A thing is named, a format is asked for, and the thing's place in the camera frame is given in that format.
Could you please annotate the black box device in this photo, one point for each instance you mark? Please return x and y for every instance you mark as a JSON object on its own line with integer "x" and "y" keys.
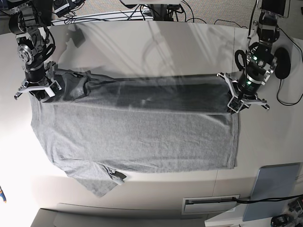
{"x": 61, "y": 7}

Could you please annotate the black device with teal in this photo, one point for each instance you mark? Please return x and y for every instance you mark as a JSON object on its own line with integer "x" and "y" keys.
{"x": 280, "y": 220}

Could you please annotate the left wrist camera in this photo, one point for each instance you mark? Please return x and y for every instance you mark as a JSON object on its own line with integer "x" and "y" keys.
{"x": 234, "y": 107}

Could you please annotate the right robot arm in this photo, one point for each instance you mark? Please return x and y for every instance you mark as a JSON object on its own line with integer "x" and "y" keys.
{"x": 36, "y": 44}

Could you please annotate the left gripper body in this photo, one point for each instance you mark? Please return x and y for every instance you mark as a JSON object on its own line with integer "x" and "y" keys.
{"x": 245, "y": 87}

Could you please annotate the blue orange tool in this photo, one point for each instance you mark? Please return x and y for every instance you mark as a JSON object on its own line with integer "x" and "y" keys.
{"x": 2, "y": 195}

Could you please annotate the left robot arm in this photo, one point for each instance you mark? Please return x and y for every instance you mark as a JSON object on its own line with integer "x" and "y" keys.
{"x": 256, "y": 63}

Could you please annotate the grey T-shirt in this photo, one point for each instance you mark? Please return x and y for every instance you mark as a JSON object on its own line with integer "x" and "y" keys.
{"x": 96, "y": 128}

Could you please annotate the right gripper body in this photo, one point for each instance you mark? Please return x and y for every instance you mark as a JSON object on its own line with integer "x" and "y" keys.
{"x": 37, "y": 77}

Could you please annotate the black computer mouse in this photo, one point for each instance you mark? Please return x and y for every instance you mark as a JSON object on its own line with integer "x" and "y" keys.
{"x": 283, "y": 61}

